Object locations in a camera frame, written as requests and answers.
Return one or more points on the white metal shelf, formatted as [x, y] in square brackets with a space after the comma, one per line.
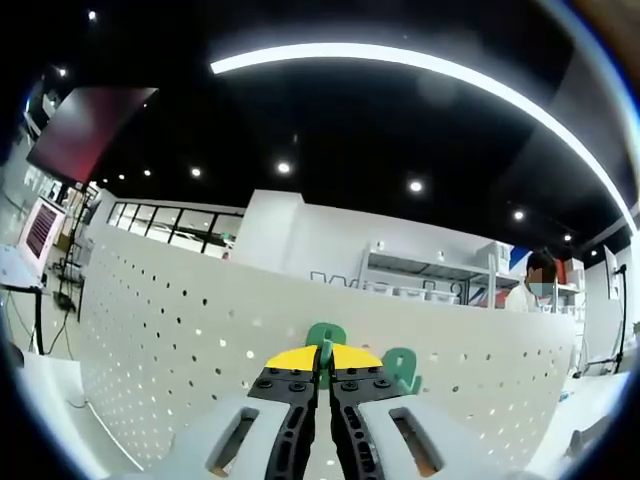
[425, 272]

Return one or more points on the curved ceiling light strip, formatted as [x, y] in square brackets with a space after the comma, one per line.
[325, 51]

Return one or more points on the black-framed glass partition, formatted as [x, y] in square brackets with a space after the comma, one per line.
[175, 225]

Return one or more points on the white monitor stand table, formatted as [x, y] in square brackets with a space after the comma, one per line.
[20, 270]

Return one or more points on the red hanging screen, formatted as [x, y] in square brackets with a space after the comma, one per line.
[85, 130]

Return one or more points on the green hook assembly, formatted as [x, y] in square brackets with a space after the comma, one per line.
[326, 360]
[402, 367]

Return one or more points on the white perforated mounting plate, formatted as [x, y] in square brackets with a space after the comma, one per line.
[175, 325]

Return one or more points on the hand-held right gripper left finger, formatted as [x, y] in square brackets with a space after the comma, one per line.
[235, 430]

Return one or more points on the black tripod stand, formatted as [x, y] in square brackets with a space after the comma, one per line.
[72, 250]
[620, 320]

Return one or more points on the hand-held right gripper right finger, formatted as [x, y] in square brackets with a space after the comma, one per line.
[400, 430]

